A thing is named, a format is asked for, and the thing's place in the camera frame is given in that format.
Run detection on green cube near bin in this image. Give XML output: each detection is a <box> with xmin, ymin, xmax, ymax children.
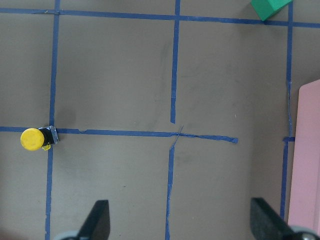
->
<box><xmin>250</xmin><ymin>0</ymin><xmax>293</xmax><ymax>21</ymax></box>

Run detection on yellow push button switch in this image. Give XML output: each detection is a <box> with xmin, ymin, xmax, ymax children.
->
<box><xmin>20</xmin><ymin>125</ymin><xmax>60</xmax><ymax>152</ymax></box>

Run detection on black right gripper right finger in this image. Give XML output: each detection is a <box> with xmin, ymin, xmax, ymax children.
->
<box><xmin>250</xmin><ymin>197</ymin><xmax>294</xmax><ymax>240</ymax></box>

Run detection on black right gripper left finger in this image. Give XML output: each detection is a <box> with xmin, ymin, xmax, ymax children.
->
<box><xmin>76</xmin><ymin>200</ymin><xmax>111</xmax><ymax>240</ymax></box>

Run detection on pink plastic bin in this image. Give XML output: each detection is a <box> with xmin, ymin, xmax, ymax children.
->
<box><xmin>288</xmin><ymin>80</ymin><xmax>320</xmax><ymax>234</ymax></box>

